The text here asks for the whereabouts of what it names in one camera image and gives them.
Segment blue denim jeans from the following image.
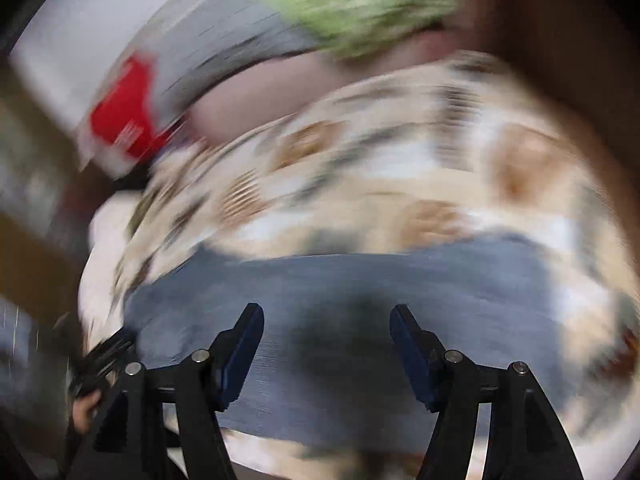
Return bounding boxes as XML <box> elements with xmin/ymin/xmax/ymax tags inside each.
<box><xmin>124</xmin><ymin>233</ymin><xmax>568</xmax><ymax>453</ymax></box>

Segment red shopping bag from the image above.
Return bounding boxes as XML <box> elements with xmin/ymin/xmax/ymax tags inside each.
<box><xmin>89</xmin><ymin>53</ymin><xmax>167</xmax><ymax>162</ymax></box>

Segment beige leaf print blanket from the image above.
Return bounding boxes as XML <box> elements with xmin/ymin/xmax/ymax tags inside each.
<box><xmin>79</xmin><ymin>52</ymin><xmax>639</xmax><ymax>479</ymax></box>

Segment grey quilted pillow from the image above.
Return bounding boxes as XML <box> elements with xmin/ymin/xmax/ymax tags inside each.
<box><xmin>144</xmin><ymin>0</ymin><xmax>318</xmax><ymax>115</ymax></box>

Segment brown cardboard box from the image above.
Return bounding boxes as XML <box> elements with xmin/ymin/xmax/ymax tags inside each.
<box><xmin>464</xmin><ymin>0</ymin><xmax>640</xmax><ymax>196</ymax></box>

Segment green patterned cloth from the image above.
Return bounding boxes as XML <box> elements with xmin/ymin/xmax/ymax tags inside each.
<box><xmin>254</xmin><ymin>0</ymin><xmax>476</xmax><ymax>61</ymax></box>

